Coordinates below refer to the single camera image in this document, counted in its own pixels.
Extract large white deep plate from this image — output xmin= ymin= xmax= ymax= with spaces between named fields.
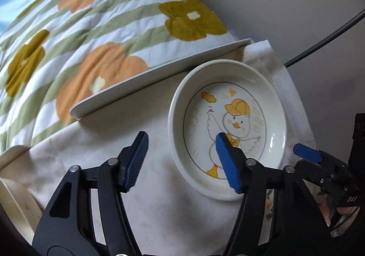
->
xmin=1 ymin=178 xmax=42 ymax=244

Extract floral striped quilt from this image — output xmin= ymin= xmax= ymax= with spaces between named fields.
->
xmin=1 ymin=0 xmax=235 ymax=151

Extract person's right hand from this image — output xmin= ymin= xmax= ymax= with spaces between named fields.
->
xmin=320 ymin=194 xmax=361 ymax=234

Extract duck pattern plate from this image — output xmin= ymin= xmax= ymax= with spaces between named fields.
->
xmin=168 ymin=60 xmax=287 ymax=201

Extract black cable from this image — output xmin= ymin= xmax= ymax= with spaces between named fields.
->
xmin=284 ymin=9 xmax=365 ymax=68

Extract small white rectangular tray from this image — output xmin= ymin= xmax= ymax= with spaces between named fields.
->
xmin=0 ymin=145 xmax=30 ymax=170

